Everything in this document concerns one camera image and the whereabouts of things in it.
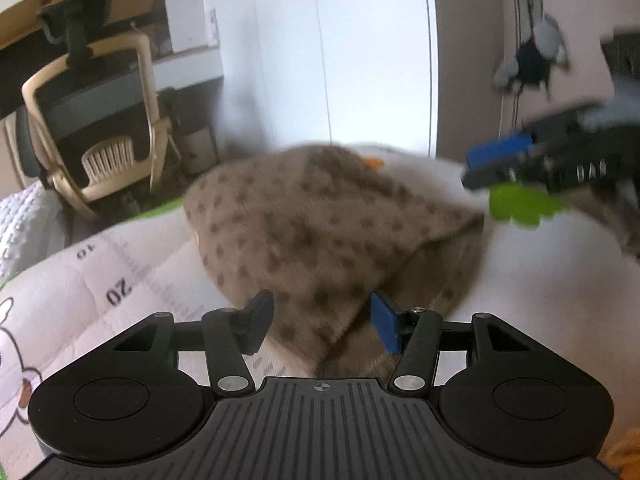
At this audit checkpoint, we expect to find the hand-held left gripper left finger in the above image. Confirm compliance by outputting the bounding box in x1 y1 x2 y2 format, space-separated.
112 290 276 396

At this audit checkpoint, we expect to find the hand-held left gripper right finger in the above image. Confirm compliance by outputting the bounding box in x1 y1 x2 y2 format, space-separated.
370 292 531 396

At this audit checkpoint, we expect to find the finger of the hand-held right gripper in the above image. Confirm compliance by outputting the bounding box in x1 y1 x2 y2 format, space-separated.
460 155 549 192
465 131 536 171

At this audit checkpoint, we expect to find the brown dotted corduroy garment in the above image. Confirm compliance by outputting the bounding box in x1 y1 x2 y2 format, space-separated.
182 145 488 376

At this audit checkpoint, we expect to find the grey hanging plush toy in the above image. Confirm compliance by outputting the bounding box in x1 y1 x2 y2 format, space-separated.
492 0 571 101

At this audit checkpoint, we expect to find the printed quilted blanket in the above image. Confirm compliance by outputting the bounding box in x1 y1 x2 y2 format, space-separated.
0 140 640 480

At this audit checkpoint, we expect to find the white trash can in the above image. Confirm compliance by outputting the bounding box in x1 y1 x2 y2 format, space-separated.
180 127 221 176

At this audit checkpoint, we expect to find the white wardrobe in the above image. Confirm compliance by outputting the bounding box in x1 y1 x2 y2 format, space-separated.
200 0 441 158

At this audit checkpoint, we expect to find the white quilted mattress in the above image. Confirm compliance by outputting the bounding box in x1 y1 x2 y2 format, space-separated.
0 182 66 281

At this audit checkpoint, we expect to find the white desk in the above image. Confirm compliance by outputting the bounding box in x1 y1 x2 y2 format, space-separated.
152 52 226 91

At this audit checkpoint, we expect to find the beige mesh office chair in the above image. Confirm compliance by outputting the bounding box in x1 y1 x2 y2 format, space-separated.
2 0 183 221

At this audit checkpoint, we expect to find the yellow cloth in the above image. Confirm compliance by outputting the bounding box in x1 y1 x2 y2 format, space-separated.
602 427 640 480

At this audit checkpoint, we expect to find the white box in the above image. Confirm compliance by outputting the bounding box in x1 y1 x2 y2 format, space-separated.
162 0 221 56

